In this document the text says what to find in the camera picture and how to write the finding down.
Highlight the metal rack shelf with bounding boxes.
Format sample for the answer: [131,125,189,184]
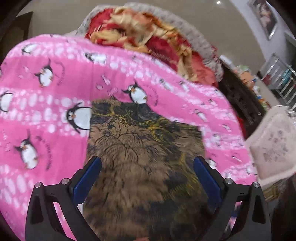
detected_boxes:
[261,53,296,111]

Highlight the clutter on nightstand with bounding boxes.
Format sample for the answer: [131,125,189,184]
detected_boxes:
[219,55,271,110]

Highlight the dark wooden side table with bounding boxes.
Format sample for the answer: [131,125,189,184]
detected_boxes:
[1,11,33,63]

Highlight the framed wall picture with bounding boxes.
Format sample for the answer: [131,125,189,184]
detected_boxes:
[248,0,278,40]

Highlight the brown floral patterned cloth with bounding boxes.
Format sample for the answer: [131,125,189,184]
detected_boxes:
[83,99,213,240]

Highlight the pink penguin blanket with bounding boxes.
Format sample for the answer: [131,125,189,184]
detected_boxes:
[1,34,256,240]

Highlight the dark carved wooden nightstand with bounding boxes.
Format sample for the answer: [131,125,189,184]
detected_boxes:
[218,64,266,139]

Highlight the red and cream floral quilt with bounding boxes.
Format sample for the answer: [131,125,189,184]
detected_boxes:
[85,6,200,82]

